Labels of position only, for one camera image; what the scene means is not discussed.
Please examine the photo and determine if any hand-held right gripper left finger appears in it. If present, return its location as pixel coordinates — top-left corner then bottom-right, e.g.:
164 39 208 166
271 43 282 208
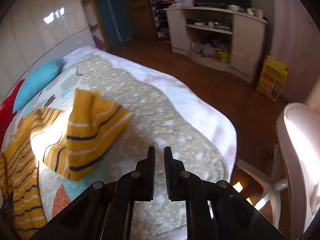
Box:
29 146 157 240

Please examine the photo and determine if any teal door panel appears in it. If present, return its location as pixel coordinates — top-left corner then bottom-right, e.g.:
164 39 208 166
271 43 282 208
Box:
91 0 133 48

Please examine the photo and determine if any cream television cabinet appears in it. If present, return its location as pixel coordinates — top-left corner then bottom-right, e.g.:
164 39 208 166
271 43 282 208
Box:
164 6 268 83

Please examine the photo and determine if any glossy white wardrobe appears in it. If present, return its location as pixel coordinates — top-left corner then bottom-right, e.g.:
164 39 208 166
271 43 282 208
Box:
0 0 101 100

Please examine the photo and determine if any white plastic chair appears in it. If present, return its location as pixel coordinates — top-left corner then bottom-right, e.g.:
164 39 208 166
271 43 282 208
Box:
235 102 320 240

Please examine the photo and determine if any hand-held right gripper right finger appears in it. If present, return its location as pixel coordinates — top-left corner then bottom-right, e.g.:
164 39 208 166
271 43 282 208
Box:
163 146 288 240

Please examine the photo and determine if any pile of clothes on rack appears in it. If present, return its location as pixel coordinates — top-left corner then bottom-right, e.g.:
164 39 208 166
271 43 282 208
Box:
149 0 190 40

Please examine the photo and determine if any blue pillow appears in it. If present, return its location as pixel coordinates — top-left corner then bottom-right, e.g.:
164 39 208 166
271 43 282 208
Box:
12 58 64 113

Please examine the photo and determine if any yellow cardboard box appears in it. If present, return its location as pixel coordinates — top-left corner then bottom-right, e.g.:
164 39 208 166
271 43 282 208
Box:
256 55 288 102

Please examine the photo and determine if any yellow container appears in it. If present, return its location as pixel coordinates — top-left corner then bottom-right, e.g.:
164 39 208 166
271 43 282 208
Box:
216 50 229 62

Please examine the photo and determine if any wooden door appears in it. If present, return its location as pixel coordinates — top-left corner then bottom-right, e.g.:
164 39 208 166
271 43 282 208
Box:
125 0 157 40

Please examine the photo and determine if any patterned beige quilt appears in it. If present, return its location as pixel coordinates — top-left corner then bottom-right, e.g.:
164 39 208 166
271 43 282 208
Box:
0 52 230 240

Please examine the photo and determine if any red embroidered pillow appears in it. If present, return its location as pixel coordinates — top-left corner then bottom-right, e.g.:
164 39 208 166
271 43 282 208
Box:
0 79 26 143

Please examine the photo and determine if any metal pot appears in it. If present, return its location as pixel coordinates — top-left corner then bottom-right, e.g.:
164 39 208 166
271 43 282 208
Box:
200 42 218 58

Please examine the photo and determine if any yellow striped knit garment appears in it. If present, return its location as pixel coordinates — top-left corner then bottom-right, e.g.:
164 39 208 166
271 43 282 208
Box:
0 88 133 240

